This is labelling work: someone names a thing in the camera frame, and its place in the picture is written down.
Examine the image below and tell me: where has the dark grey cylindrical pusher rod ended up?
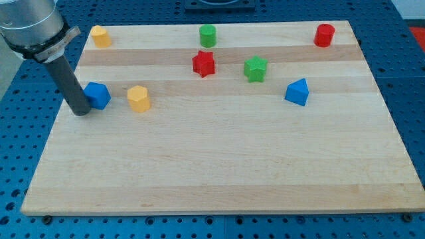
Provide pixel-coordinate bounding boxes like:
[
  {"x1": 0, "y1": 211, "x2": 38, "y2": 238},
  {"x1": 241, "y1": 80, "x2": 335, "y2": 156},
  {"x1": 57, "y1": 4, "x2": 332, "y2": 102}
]
[{"x1": 44, "y1": 55, "x2": 91, "y2": 116}]

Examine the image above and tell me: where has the yellow hexagon block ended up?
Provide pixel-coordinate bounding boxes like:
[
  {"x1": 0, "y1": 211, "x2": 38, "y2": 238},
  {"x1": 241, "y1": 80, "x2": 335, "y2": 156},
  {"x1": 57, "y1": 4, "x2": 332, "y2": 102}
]
[{"x1": 127, "y1": 86, "x2": 151, "y2": 113}]

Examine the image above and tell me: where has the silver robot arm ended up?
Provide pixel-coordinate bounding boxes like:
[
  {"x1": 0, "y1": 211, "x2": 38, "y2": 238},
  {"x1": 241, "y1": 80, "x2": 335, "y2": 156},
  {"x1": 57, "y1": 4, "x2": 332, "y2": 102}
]
[{"x1": 1, "y1": 0, "x2": 91, "y2": 116}]

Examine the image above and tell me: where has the red star block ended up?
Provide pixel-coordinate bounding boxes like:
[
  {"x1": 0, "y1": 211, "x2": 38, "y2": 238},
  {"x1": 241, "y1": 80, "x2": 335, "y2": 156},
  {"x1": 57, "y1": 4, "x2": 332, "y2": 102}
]
[{"x1": 192, "y1": 50, "x2": 216, "y2": 78}]

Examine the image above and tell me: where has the green star block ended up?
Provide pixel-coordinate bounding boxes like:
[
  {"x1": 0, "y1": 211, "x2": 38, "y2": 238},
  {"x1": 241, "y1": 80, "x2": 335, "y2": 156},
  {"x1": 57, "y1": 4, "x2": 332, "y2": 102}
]
[{"x1": 244, "y1": 56, "x2": 268, "y2": 83}]

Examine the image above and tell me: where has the blue cube block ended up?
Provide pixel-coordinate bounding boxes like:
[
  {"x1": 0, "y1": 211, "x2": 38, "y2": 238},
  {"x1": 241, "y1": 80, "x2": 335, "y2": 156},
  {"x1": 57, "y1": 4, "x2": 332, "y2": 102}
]
[{"x1": 84, "y1": 82, "x2": 111, "y2": 110}]

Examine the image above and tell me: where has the yellow heart block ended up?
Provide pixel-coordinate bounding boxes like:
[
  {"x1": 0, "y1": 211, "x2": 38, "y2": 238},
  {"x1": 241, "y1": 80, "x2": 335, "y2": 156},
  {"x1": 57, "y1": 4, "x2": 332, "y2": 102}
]
[{"x1": 90, "y1": 25, "x2": 112, "y2": 48}]

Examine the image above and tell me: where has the green cylinder block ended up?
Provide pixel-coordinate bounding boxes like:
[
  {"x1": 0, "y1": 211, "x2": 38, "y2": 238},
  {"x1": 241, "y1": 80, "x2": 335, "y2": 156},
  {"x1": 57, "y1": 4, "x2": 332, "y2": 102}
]
[{"x1": 199, "y1": 24, "x2": 216, "y2": 48}]

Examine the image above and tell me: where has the wooden board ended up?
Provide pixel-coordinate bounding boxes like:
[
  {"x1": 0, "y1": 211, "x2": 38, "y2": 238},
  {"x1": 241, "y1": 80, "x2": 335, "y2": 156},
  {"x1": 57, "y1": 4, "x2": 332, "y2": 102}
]
[{"x1": 21, "y1": 21, "x2": 424, "y2": 216}]

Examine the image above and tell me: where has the blue triangle block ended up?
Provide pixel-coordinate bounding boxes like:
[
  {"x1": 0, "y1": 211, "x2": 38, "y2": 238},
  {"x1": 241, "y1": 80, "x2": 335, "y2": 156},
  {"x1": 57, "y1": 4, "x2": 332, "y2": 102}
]
[{"x1": 284, "y1": 78, "x2": 309, "y2": 106}]

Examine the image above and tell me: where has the red cylinder block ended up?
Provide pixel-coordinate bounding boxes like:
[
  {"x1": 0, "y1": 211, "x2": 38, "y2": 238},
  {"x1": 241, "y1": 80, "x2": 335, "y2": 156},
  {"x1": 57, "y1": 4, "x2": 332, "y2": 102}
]
[{"x1": 313, "y1": 23, "x2": 335, "y2": 47}]

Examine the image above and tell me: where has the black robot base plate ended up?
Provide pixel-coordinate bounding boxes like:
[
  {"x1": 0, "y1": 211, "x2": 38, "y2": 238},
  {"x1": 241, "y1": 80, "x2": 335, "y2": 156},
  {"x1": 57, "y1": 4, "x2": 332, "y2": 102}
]
[{"x1": 183, "y1": 0, "x2": 256, "y2": 11}]

